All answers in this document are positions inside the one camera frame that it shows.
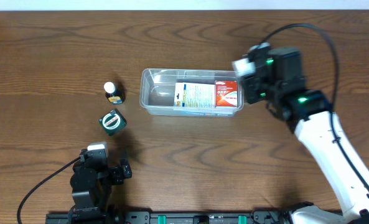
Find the red white medicine box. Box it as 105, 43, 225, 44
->
215, 81, 238, 107

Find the clear plastic container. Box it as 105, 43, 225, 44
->
140, 68, 244, 117

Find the blue white medicine box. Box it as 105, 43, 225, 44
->
173, 82, 216, 108

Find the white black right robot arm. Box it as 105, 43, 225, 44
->
232, 42, 369, 223

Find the green Zam-Buk box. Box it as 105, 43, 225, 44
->
98, 109, 127, 136

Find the dark Woods syrup bottle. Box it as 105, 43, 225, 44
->
103, 82, 125, 105

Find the black mounting rail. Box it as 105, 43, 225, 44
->
45, 210, 347, 224

